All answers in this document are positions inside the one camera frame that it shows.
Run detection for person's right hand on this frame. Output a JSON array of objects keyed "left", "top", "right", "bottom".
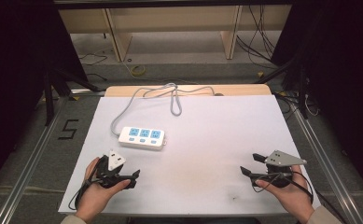
[{"left": 255, "top": 164, "right": 316, "bottom": 224}]

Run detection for grey power strip cable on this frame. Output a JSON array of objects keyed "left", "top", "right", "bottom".
[{"left": 109, "top": 82, "right": 216, "bottom": 138}]

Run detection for wooden bench frame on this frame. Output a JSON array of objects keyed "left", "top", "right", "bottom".
[{"left": 58, "top": 4, "right": 293, "bottom": 63}]

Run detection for white power strip blue sockets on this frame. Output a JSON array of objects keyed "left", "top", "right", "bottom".
[{"left": 118, "top": 125, "right": 168, "bottom": 152}]

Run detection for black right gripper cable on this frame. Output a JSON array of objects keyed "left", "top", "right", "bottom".
[{"left": 251, "top": 170, "right": 349, "bottom": 224}]

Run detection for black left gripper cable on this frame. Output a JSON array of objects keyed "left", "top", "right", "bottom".
[{"left": 67, "top": 161, "right": 104, "bottom": 211}]

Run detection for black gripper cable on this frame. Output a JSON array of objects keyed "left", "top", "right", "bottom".
[
  {"left": 67, "top": 161, "right": 104, "bottom": 211},
  {"left": 251, "top": 170, "right": 349, "bottom": 224}
]

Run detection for white board table cover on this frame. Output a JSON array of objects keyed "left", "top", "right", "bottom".
[{"left": 57, "top": 94, "right": 322, "bottom": 217}]

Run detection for aluminium floor rail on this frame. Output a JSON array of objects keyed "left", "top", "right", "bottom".
[
  {"left": 288, "top": 94, "right": 363, "bottom": 224},
  {"left": 0, "top": 96, "right": 70, "bottom": 224}
]

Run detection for wooden table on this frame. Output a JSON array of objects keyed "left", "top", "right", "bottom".
[{"left": 104, "top": 83, "right": 272, "bottom": 98}]

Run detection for person's left hand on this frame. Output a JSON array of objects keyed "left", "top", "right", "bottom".
[{"left": 75, "top": 157, "right": 133, "bottom": 222}]

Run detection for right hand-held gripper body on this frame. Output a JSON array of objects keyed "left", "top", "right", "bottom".
[{"left": 263, "top": 149, "right": 308, "bottom": 189}]

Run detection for black hanging cables bundle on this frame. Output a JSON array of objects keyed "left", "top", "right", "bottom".
[{"left": 235, "top": 4, "right": 278, "bottom": 68}]

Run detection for yellow cable coil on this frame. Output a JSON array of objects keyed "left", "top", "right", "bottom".
[{"left": 130, "top": 63, "right": 147, "bottom": 78}]

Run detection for black metal stand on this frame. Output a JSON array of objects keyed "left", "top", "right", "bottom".
[
  {"left": 43, "top": 66, "right": 106, "bottom": 127},
  {"left": 256, "top": 57, "right": 312, "bottom": 120}
]

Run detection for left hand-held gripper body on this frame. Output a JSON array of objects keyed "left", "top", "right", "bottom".
[{"left": 93, "top": 149, "right": 131, "bottom": 189}]

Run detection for thin black floor cable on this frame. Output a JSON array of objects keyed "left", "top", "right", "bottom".
[{"left": 77, "top": 51, "right": 108, "bottom": 82}]

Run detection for dark curtain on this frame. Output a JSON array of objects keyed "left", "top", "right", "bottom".
[
  {"left": 0, "top": 0, "right": 89, "bottom": 195},
  {"left": 271, "top": 0, "right": 363, "bottom": 192}
]

